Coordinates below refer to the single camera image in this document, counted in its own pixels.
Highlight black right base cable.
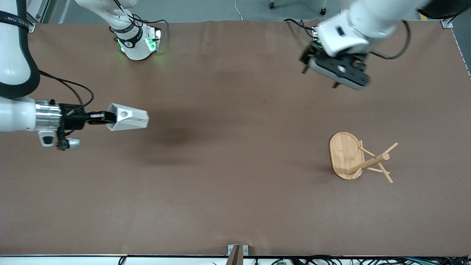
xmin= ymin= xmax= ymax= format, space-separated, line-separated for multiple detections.
xmin=110 ymin=0 xmax=169 ymax=38

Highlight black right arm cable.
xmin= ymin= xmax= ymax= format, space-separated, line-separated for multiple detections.
xmin=38 ymin=70 xmax=95 ymax=112

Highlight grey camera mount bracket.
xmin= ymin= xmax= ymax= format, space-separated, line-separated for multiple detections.
xmin=227 ymin=244 xmax=249 ymax=265

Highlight black base cable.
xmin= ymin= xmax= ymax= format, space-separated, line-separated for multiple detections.
xmin=110 ymin=0 xmax=169 ymax=38
xmin=284 ymin=18 xmax=318 ymax=39

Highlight black cable tangle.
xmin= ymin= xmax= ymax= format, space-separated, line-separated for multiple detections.
xmin=254 ymin=255 xmax=471 ymax=265

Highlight black left base cable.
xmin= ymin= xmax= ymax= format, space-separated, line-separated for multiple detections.
xmin=284 ymin=18 xmax=318 ymax=39

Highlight white faceted cup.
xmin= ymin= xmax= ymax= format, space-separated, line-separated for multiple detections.
xmin=106 ymin=103 xmax=150 ymax=132

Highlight wooden cup rack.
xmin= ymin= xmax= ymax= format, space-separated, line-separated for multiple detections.
xmin=329 ymin=132 xmax=399 ymax=184

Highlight brown table cover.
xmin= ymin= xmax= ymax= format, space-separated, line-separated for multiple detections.
xmin=0 ymin=20 xmax=471 ymax=257

